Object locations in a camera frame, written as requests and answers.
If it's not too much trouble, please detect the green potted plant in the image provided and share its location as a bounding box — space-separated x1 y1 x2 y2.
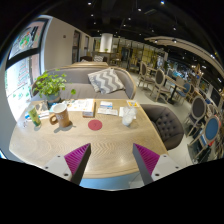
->
32 68 77 110

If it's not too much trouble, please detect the group of ceiling lights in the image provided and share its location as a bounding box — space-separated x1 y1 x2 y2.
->
84 0 224 84

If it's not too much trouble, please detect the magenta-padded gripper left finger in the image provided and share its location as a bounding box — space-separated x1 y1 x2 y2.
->
42 142 92 186

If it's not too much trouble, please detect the grey curved sofa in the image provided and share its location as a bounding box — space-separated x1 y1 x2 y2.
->
30 65 138 103

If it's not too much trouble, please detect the grey white chevron pillow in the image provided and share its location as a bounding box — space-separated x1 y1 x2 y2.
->
87 67 126 95

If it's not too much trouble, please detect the group of wooden chairs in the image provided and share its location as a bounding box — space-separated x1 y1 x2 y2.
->
136 60 224 164

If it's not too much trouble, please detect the clear green-labelled drink bottle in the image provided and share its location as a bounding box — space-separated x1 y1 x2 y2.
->
27 106 43 128

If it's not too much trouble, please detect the dark tufted armchair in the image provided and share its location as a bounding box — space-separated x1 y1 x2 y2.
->
139 103 186 152

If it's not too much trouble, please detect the yellow square card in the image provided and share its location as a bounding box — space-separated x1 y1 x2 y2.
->
126 99 141 109

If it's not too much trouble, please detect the flat round red coaster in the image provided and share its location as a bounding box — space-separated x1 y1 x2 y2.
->
87 119 103 132

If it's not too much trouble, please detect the tan ceramic mug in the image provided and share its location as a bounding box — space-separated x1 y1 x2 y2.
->
48 102 72 130

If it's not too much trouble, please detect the clear plastic cup with straw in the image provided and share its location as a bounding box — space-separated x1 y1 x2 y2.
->
121 105 138 128

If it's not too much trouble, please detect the printed paper menu sheet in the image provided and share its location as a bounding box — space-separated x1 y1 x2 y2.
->
63 98 90 113

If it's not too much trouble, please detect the white round pillar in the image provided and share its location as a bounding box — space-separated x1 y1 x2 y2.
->
99 32 115 54

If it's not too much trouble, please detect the white paper leaflet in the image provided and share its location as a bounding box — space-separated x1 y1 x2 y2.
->
96 107 120 117

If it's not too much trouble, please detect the blue white printed card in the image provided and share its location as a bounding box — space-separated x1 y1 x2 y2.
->
99 100 114 110

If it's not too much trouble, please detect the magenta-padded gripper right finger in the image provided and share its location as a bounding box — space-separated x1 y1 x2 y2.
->
132 142 183 186

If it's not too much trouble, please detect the colourful window poster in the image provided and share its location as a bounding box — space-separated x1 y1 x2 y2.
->
7 19 48 62

